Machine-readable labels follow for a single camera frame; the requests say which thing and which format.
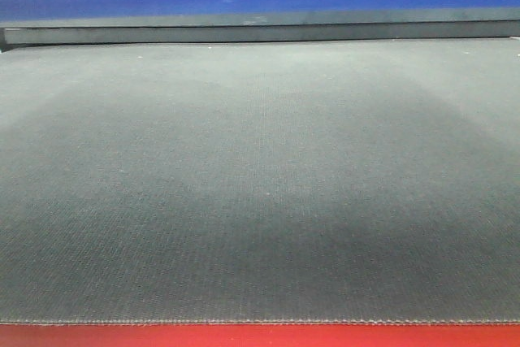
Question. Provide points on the red conveyor edge frame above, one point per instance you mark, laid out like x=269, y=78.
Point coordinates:
x=260, y=335

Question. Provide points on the grey conveyor side rail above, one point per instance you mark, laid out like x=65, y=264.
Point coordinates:
x=291, y=26

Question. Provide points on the dark conveyor belt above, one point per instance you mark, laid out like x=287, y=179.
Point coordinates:
x=338, y=182

